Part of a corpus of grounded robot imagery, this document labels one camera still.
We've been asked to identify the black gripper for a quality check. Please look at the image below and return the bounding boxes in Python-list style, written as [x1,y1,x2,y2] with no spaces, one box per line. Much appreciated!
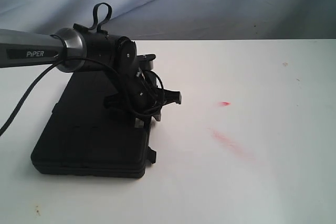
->
[104,68,182,129]

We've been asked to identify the black plastic tool case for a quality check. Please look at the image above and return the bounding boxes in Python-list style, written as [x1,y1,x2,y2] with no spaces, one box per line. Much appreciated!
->
[30,72,156,178]

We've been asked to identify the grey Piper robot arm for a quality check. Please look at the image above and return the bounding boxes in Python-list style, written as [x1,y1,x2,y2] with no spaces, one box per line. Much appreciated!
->
[1,24,182,133]

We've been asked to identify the grey backdrop cloth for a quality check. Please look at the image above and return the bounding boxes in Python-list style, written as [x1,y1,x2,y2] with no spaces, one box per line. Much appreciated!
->
[1,0,335,40]

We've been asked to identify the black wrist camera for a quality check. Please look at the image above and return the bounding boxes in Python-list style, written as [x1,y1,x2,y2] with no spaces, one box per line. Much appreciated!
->
[137,54,156,70]

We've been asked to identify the black braided cable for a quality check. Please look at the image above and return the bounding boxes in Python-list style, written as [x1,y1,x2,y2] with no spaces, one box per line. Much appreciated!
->
[0,2,163,137]

